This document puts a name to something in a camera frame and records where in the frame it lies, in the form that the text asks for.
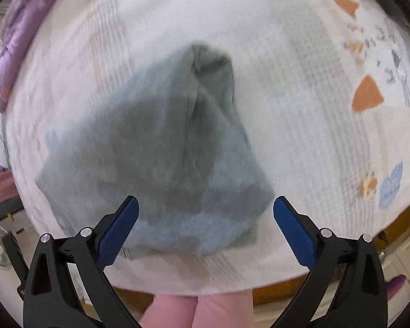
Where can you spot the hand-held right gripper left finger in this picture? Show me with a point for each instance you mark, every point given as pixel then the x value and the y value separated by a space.
pixel 119 229

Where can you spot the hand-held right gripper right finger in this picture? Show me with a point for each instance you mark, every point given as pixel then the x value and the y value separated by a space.
pixel 293 229

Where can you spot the grey hoodie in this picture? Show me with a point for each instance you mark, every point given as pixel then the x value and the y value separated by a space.
pixel 157 150

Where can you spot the dark maroon bench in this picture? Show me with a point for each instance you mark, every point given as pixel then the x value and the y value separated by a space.
pixel 0 191

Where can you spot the purple object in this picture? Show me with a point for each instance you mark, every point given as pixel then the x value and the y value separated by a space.
pixel 396 287

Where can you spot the person's pink pants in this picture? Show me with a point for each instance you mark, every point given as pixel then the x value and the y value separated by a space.
pixel 208 311

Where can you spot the printed white bed sheet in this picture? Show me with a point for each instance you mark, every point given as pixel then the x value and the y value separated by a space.
pixel 293 109

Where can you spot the purple floral quilt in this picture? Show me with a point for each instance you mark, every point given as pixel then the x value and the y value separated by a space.
pixel 17 58

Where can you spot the wooden bed frame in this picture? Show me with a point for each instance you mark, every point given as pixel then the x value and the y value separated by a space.
pixel 276 290

